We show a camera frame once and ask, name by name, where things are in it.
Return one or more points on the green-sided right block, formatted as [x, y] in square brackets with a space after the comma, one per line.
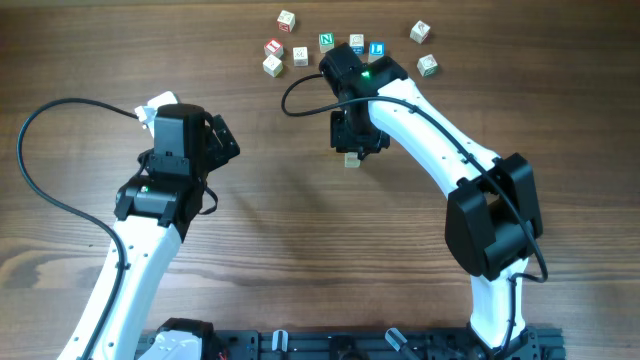
[427, 65]

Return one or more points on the far right top block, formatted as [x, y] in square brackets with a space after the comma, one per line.
[420, 31]

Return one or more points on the M letter wooden block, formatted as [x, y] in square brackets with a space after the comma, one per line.
[300, 56]

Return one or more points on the plain block yellow side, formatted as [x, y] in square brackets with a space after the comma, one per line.
[272, 65]

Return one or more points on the blue L letter block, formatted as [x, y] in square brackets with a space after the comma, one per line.
[376, 51]

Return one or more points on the blue-sided C block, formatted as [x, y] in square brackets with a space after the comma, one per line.
[357, 43]

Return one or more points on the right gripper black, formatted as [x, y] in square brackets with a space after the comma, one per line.
[340, 142]

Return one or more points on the red I letter block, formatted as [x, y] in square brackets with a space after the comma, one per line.
[274, 47]

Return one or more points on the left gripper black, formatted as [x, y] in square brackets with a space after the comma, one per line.
[217, 154]

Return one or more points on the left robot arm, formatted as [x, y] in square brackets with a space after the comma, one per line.
[153, 212]

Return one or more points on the top red-edged wooden block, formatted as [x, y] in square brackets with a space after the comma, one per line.
[286, 21]

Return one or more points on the green N letter block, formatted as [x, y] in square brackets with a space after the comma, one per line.
[326, 41]

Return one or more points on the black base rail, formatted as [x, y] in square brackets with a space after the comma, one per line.
[445, 343]

